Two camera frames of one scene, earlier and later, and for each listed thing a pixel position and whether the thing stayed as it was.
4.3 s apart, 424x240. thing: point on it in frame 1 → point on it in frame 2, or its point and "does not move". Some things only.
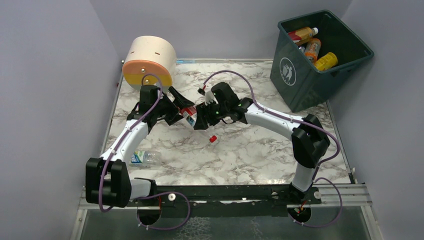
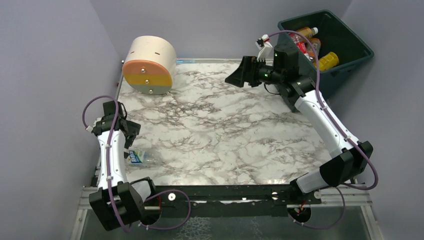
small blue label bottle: x=146 y=157 does not move
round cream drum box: x=150 y=61 does not move
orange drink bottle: x=312 y=49 does not move
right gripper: x=203 y=115 → x=249 y=71
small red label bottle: x=190 y=113 → x=302 y=46
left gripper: x=170 y=108 → x=133 y=129
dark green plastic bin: x=301 y=86 does not move
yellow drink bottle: x=326 y=62 does not move
